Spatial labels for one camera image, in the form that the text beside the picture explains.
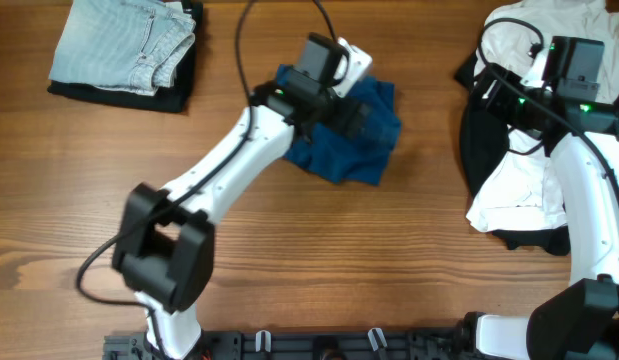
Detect crumpled black garment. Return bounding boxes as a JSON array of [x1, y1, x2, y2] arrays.
[[453, 52, 573, 257]]

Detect crumpled white shirt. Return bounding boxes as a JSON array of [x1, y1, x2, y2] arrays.
[[467, 0, 619, 232]]

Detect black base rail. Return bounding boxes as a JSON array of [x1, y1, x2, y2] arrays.
[[102, 327, 470, 360]]

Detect folded black garment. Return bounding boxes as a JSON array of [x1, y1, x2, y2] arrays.
[[47, 1, 204, 113]]

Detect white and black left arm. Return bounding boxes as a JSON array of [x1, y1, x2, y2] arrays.
[[103, 33, 373, 359]]

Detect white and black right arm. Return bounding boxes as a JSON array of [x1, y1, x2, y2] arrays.
[[456, 37, 619, 359]]

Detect dark blue t-shirt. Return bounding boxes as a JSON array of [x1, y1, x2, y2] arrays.
[[284, 76, 402, 186]]

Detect folded light blue jeans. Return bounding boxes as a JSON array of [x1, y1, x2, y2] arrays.
[[49, 0, 197, 96]]

